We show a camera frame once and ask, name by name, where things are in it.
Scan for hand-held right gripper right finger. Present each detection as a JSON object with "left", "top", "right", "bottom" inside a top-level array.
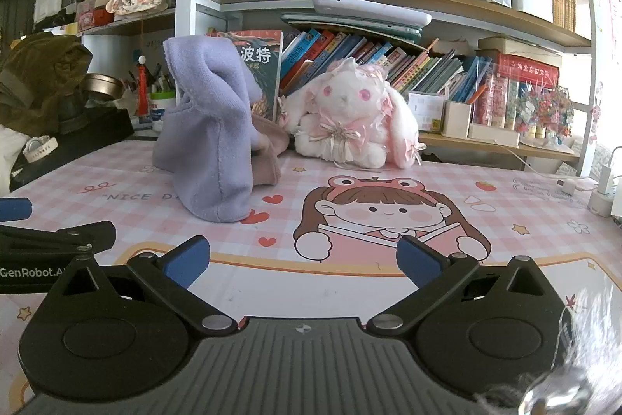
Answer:
[{"left": 367, "top": 236, "right": 559, "bottom": 338}]

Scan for pink printed desk mat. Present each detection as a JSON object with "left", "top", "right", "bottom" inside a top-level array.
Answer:
[{"left": 0, "top": 138, "right": 622, "bottom": 415}]

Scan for white charger plug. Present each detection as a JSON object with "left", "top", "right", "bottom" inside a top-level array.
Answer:
[{"left": 595, "top": 162, "right": 618, "bottom": 197}]

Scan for white plush bunny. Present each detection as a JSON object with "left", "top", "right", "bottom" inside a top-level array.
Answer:
[{"left": 283, "top": 58, "right": 427, "bottom": 169}]

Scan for white wristwatch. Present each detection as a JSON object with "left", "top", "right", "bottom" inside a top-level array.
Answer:
[{"left": 23, "top": 134, "right": 59, "bottom": 164}]

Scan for mauve brown cloth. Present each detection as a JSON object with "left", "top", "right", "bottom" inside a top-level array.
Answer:
[{"left": 250, "top": 117, "right": 293, "bottom": 188}]

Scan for lavender fleece garment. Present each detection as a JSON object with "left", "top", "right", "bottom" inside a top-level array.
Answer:
[{"left": 152, "top": 33, "right": 267, "bottom": 222}]

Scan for olive green jacket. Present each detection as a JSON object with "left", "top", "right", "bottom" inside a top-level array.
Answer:
[{"left": 0, "top": 32, "right": 94, "bottom": 138}]

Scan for row of slanted colourful books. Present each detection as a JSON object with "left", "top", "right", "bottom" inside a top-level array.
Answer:
[{"left": 279, "top": 28, "right": 487, "bottom": 105}]

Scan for small white printed box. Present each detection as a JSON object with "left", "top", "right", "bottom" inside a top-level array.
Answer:
[{"left": 405, "top": 90, "right": 445, "bottom": 134}]

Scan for red box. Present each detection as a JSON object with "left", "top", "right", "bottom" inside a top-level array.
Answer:
[{"left": 496, "top": 53, "right": 559, "bottom": 88}]

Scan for white cable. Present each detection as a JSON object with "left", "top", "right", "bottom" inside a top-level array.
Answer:
[{"left": 486, "top": 142, "right": 538, "bottom": 173}]

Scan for dragon cover book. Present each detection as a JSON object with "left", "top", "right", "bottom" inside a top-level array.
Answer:
[{"left": 205, "top": 30, "right": 285, "bottom": 124}]

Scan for colourful charm ornaments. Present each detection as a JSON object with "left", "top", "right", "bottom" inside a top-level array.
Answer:
[{"left": 515, "top": 84, "right": 575, "bottom": 144}]

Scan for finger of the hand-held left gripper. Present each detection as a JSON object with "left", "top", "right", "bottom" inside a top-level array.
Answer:
[
  {"left": 0, "top": 221, "right": 117, "bottom": 251},
  {"left": 0, "top": 197, "right": 33, "bottom": 224}
]

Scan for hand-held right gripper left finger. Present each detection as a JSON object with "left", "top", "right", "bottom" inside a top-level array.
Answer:
[{"left": 49, "top": 236, "right": 239, "bottom": 338}]

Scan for orange red tube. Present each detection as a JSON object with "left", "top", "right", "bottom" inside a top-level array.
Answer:
[{"left": 137, "top": 55, "right": 149, "bottom": 117}]

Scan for round metal tin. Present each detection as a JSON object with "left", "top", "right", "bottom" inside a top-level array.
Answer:
[{"left": 84, "top": 73, "right": 126, "bottom": 101}]

